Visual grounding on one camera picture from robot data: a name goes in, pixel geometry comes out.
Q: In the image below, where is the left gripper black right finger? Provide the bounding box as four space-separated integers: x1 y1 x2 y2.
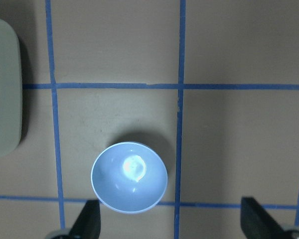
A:
240 197 288 239

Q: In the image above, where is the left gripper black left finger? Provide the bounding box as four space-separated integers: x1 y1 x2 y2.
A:
68 200 101 239

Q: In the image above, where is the blue bowl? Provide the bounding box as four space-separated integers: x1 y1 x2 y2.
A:
90 141 168 214

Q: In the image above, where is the cream toaster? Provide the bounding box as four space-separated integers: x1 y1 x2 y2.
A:
0 19 22 158

